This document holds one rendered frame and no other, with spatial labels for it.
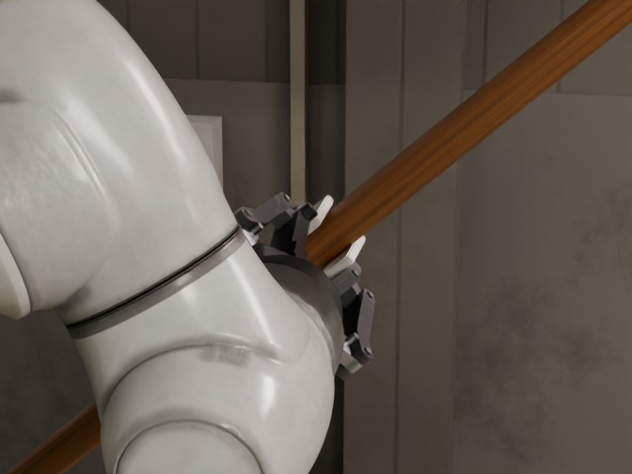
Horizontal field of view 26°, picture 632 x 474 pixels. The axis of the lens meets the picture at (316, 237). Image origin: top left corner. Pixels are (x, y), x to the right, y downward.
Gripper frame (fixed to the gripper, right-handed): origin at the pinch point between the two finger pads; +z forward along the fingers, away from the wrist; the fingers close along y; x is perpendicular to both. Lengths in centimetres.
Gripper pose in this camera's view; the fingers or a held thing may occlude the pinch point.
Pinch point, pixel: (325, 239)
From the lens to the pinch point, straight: 101.3
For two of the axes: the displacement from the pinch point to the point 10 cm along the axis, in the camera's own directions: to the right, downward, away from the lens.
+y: 6.5, 7.6, 1.0
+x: 7.4, -6.0, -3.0
